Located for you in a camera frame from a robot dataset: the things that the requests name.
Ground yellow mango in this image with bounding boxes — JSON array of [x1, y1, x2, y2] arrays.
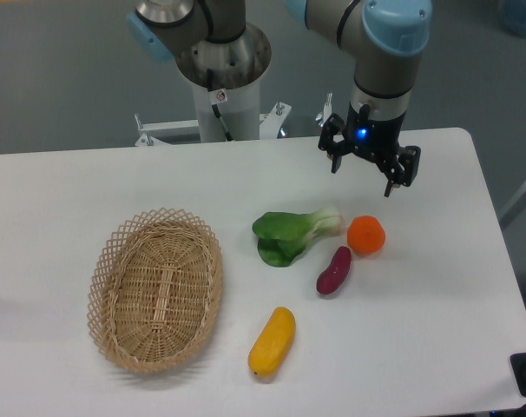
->
[[247, 307, 296, 378]]

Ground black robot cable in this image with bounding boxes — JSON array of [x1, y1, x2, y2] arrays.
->
[[205, 68, 234, 142]]

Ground white frame at right edge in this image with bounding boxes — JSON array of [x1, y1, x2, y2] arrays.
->
[[498, 179, 526, 230]]

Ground white metal base frame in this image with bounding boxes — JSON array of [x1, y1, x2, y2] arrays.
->
[[133, 92, 334, 148]]

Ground green bok choy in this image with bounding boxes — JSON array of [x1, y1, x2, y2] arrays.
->
[[252, 207, 342, 268]]

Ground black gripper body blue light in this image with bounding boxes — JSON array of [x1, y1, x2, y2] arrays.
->
[[344, 105, 404, 163]]

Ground blue object top right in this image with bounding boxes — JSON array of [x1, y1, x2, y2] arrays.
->
[[498, 0, 526, 38]]

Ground purple sweet potato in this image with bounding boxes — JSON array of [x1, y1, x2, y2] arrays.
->
[[316, 246, 352, 295]]

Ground orange tangerine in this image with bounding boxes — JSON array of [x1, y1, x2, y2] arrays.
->
[[346, 215, 386, 255]]

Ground woven wicker basket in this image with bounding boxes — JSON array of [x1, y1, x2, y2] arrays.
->
[[87, 208, 223, 373]]

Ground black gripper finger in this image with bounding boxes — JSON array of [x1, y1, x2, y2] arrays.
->
[[318, 113, 354, 174], [374, 144, 421, 197]]

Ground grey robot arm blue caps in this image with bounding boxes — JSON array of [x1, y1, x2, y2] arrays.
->
[[126, 1, 432, 189]]

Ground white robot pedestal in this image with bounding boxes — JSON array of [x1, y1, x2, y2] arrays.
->
[[191, 81, 260, 142]]

